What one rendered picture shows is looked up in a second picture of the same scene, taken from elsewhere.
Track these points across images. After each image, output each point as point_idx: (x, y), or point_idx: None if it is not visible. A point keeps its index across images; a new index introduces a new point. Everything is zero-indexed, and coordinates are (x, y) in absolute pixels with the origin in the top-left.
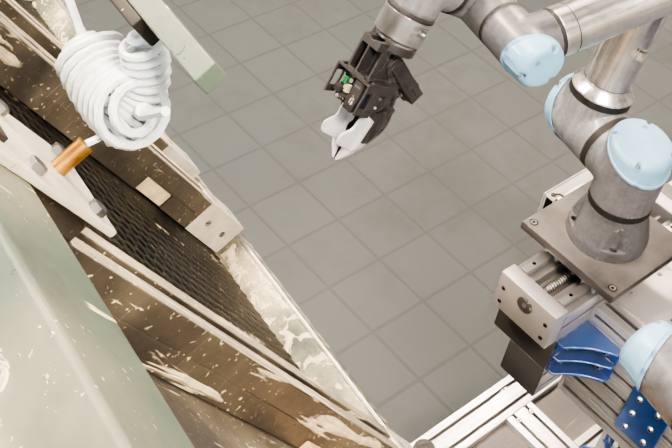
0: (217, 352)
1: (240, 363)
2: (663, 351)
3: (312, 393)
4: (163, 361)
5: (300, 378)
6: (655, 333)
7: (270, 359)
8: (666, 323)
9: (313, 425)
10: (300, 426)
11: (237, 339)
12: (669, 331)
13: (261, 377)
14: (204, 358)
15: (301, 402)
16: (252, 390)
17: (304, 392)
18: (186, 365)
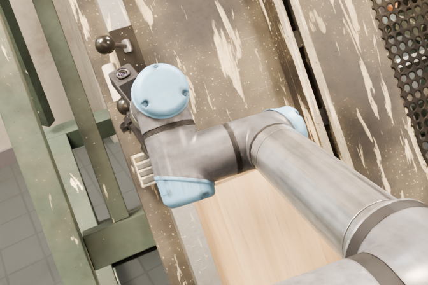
0: None
1: (274, 9)
2: (267, 111)
3: (306, 88)
4: None
5: (318, 87)
6: (284, 108)
7: (306, 49)
8: (297, 118)
9: (304, 113)
10: (299, 104)
11: (293, 14)
12: (285, 114)
13: (281, 34)
14: None
15: (297, 82)
16: (279, 39)
17: (299, 76)
18: None
